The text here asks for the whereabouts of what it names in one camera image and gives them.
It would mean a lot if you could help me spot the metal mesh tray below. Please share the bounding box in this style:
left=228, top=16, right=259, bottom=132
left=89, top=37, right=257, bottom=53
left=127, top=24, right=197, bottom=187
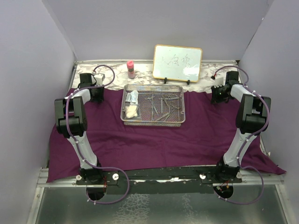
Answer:
left=120, top=84, right=185, bottom=127

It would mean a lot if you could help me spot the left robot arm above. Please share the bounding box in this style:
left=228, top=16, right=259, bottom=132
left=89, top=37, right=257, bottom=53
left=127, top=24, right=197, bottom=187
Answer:
left=54, top=73, right=104, bottom=184

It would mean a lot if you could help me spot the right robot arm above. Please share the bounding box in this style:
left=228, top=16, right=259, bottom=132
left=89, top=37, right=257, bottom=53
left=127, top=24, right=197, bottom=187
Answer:
left=211, top=71, right=271, bottom=182

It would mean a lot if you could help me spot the white gauze bag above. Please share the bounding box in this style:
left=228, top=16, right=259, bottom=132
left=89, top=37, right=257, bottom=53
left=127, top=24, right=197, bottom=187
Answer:
left=124, top=104, right=141, bottom=120

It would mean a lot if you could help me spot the steel clamp right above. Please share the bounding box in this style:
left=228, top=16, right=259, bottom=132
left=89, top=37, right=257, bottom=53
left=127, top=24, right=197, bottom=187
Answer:
left=166, top=95, right=184, bottom=114

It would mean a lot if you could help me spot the pink lid spice bottle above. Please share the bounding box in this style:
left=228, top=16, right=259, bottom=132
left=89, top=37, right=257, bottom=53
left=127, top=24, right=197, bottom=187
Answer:
left=127, top=61, right=135, bottom=79

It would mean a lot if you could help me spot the yellow framed whiteboard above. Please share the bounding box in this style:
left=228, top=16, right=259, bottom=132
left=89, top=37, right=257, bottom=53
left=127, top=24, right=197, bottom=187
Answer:
left=152, top=44, right=203, bottom=83

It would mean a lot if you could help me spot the steel forceps left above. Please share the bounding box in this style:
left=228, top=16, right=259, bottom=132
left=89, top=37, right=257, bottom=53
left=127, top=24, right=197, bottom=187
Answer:
left=145, top=94, right=158, bottom=115

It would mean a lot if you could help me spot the steel tweezers front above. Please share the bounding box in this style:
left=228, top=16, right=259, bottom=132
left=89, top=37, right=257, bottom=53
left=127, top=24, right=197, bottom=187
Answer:
left=155, top=112, right=170, bottom=121

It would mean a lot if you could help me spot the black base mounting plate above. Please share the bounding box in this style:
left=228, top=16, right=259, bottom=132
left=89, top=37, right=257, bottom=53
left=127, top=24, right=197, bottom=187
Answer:
left=76, top=166, right=242, bottom=195

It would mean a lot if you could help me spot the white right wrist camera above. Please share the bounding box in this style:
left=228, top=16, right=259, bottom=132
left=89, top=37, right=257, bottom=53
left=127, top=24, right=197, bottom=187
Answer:
left=211, top=74, right=224, bottom=88

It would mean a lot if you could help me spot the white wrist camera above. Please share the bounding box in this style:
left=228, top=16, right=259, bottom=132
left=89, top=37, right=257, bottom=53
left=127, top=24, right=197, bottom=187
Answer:
left=211, top=74, right=224, bottom=88
left=92, top=72, right=105, bottom=86

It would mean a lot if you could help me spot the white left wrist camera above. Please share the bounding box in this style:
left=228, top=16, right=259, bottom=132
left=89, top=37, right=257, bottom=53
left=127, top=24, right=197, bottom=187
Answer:
left=92, top=72, right=105, bottom=86

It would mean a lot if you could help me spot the aluminium frame rail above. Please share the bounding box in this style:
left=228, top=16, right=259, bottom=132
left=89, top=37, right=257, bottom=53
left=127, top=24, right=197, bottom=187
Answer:
left=37, top=168, right=284, bottom=188

